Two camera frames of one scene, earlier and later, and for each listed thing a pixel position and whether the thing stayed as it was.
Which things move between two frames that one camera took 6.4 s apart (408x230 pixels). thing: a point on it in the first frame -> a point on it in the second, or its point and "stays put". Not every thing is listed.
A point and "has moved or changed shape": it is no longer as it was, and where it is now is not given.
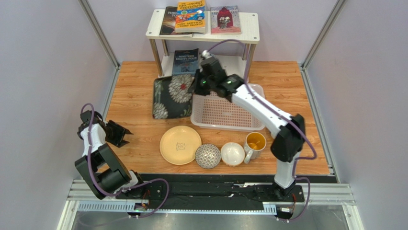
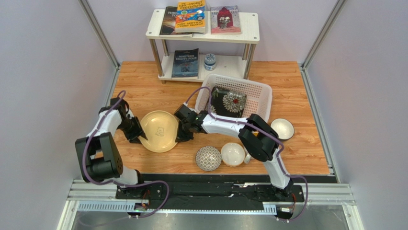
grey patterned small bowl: x=208 y=155 stays put
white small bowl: x=232 y=154 stays put
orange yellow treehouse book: x=191 y=17 stays put
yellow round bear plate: x=178 y=145 -> x=161 y=129
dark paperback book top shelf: x=167 y=27 stays put
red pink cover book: x=225 y=20 stays put
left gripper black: x=118 y=141 -> x=133 y=137
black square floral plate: x=172 y=97 -> x=227 y=103
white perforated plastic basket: x=209 y=112 has moved or changed shape
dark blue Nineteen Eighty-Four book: x=185 y=62 stays put
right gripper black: x=198 y=86 -> x=184 y=130
